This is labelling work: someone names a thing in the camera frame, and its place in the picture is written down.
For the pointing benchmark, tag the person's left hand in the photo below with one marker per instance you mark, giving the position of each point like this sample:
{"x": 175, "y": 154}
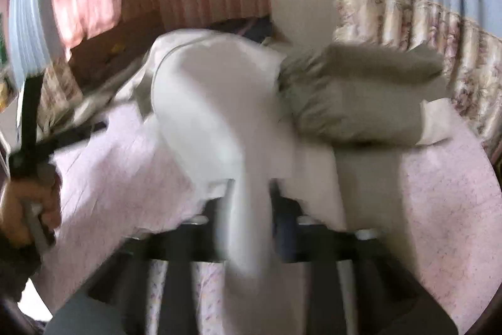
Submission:
{"x": 15, "y": 209}

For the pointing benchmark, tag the person's left forearm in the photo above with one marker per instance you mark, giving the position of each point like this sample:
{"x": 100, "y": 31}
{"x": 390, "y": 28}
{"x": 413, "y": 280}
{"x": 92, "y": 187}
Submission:
{"x": 15, "y": 272}

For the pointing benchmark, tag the brown wooden headboard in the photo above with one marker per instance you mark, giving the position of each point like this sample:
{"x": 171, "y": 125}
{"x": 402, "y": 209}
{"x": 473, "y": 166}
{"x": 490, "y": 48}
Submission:
{"x": 106, "y": 52}

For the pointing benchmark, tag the white coat with fur hood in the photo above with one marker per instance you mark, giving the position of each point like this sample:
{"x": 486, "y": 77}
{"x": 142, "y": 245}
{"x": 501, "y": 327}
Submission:
{"x": 219, "y": 115}

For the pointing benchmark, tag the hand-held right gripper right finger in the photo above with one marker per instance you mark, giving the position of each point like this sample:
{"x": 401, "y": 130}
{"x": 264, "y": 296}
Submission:
{"x": 337, "y": 248}

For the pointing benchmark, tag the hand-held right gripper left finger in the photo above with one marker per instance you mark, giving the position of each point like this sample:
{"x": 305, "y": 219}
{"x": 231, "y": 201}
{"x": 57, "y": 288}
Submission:
{"x": 176, "y": 244}

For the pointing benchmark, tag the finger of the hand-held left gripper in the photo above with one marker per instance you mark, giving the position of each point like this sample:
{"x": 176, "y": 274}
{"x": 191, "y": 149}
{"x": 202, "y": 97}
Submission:
{"x": 32, "y": 115}
{"x": 70, "y": 140}

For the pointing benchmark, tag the purple blue blanket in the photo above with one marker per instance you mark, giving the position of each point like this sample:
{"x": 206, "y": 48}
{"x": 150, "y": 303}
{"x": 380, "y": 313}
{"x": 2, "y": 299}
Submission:
{"x": 255, "y": 28}

